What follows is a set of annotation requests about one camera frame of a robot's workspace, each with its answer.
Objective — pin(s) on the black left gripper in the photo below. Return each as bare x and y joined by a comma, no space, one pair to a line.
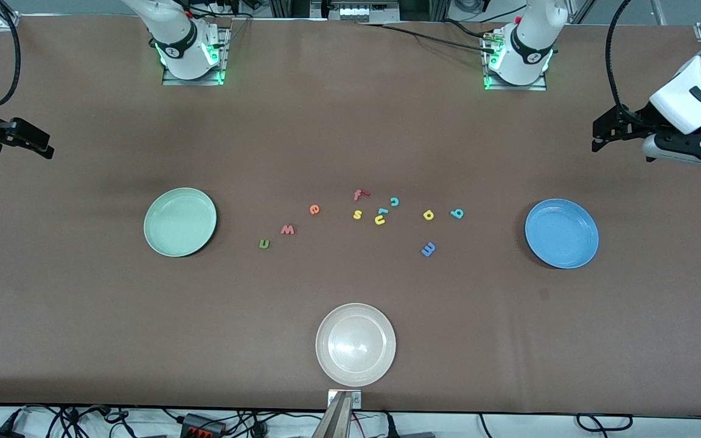
641,120

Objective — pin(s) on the teal foam letter q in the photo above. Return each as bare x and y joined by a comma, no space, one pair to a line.
461,214

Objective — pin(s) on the yellow foam letter a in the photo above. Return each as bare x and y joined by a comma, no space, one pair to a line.
432,215

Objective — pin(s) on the blue foam letter m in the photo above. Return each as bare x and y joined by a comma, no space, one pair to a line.
428,249

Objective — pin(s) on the red foam letter w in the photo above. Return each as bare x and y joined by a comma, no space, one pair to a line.
288,230

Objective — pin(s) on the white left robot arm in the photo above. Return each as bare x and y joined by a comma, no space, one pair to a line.
530,42

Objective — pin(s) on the blue round plate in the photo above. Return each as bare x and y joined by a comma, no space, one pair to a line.
561,233

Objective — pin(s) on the green round plate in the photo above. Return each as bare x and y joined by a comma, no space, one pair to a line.
180,222

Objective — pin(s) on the table cover sheet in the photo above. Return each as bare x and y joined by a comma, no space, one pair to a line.
350,121

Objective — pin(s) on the red foam letter f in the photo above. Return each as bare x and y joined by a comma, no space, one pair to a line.
358,196

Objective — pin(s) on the grey box white connectors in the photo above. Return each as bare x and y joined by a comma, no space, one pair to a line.
356,12

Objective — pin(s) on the black orange power strip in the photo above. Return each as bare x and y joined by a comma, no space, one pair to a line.
195,424

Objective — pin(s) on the beige round plate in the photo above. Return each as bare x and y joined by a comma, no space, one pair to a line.
355,345

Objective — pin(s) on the black plug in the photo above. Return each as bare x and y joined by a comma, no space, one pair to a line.
390,429

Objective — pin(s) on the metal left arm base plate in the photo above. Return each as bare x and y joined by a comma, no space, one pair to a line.
515,87

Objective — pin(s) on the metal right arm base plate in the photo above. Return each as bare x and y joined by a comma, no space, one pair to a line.
192,81

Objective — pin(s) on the aluminium frame post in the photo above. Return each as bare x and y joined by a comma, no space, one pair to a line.
280,7

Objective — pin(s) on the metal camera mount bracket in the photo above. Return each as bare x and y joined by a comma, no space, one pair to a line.
356,398

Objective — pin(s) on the aluminium camera pole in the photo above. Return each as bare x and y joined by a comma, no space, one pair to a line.
333,423

